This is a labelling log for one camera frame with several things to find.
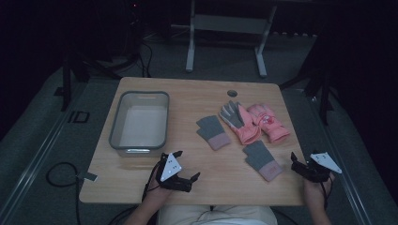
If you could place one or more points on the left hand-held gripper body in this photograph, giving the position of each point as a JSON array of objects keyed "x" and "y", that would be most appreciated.
[{"x": 170, "y": 167}]

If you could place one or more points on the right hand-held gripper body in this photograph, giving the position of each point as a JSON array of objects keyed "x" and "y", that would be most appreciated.
[{"x": 324, "y": 161}]

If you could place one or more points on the grey sock with pink cuff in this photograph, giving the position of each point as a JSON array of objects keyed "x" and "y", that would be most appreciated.
[{"x": 212, "y": 132}]

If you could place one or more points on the grey plastic bin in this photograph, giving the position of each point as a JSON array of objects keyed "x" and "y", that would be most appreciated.
[{"x": 140, "y": 123}]

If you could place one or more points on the pink ski glove grey palm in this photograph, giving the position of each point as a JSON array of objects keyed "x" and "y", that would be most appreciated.
[{"x": 239, "y": 123}]

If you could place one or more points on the person's left hand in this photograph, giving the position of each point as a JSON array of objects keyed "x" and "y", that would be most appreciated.
[{"x": 158, "y": 191}]

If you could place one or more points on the person's right hand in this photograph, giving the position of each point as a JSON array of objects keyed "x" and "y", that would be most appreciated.
[{"x": 314, "y": 190}]

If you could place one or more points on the pink ski glove red print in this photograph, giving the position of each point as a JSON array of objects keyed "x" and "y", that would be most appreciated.
[{"x": 268, "y": 123}]

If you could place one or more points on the person's lap in light trousers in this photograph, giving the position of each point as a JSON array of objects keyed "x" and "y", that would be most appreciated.
[{"x": 216, "y": 216}]

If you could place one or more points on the black tripod stand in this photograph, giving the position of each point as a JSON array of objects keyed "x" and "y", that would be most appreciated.
[
  {"x": 322, "y": 90},
  {"x": 78, "y": 67}
]

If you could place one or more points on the grey tape piece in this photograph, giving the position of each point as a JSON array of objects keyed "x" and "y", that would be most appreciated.
[{"x": 87, "y": 176}]

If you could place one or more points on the white metal stand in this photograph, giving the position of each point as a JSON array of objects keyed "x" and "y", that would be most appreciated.
[{"x": 228, "y": 23}]

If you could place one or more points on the metal floor rail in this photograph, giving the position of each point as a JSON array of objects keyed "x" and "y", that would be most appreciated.
[
  {"x": 344, "y": 175},
  {"x": 37, "y": 156}
]

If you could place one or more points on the black floor bracket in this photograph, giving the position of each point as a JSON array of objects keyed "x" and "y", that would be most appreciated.
[{"x": 79, "y": 117}]

